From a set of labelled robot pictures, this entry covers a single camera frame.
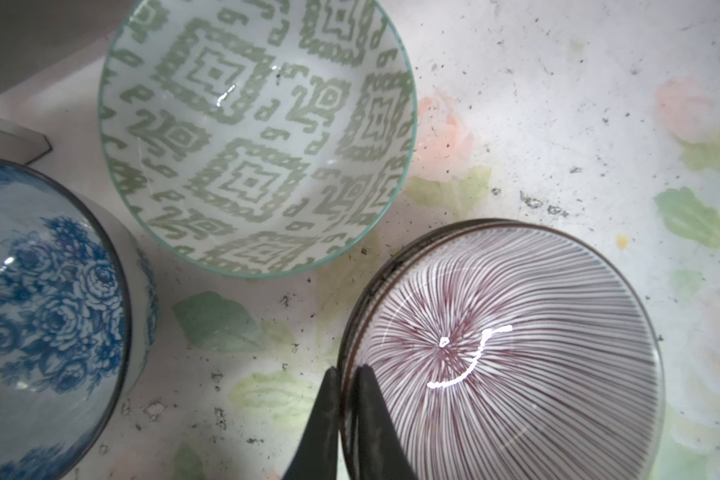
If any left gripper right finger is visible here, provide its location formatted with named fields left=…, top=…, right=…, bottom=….
left=353, top=365, right=416, bottom=480

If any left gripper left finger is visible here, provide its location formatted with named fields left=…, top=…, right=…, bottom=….
left=283, top=367, right=340, bottom=480

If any pink ribbed glass bowl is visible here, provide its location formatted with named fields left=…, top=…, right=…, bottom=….
left=338, top=219, right=665, bottom=479

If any blue rose pattern bowl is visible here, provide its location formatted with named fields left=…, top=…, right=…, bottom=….
left=0, top=160, right=157, bottom=479

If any pale green geometric bowl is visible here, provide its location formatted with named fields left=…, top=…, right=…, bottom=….
left=98, top=1, right=417, bottom=279

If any two-tier steel dish rack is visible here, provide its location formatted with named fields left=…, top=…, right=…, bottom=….
left=0, top=0, right=134, bottom=165

